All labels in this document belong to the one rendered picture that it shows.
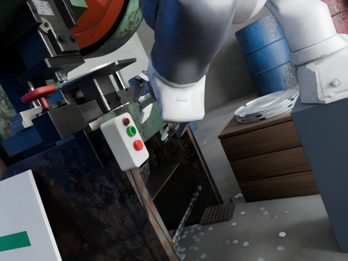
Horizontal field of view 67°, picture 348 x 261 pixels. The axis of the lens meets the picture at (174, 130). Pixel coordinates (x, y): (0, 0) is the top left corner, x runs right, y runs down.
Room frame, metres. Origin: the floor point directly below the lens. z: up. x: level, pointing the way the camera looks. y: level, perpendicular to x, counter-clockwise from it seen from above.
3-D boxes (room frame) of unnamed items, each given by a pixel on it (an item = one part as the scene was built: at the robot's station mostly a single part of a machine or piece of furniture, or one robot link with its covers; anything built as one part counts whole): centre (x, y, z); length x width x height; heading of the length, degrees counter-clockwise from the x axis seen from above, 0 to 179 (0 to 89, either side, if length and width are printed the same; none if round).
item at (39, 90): (0.64, 0.25, 0.72); 0.07 x 0.06 x 0.08; 64
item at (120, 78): (1.14, 0.12, 0.75); 0.03 x 0.03 x 0.10; 64
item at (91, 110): (1.04, 0.31, 0.68); 0.45 x 0.30 x 0.06; 154
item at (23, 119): (0.89, 0.39, 0.76); 0.17 x 0.06 x 0.10; 154
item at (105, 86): (0.96, 0.16, 0.72); 0.25 x 0.14 x 0.14; 64
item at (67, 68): (1.04, 0.32, 0.86); 0.20 x 0.16 x 0.05; 154
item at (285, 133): (1.18, -0.44, 0.18); 0.40 x 0.38 x 0.35; 57
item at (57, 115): (0.66, 0.24, 0.62); 0.10 x 0.06 x 0.20; 154
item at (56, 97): (1.03, 0.31, 0.76); 0.15 x 0.09 x 0.05; 154
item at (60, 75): (1.03, 0.30, 0.84); 0.05 x 0.03 x 0.04; 154
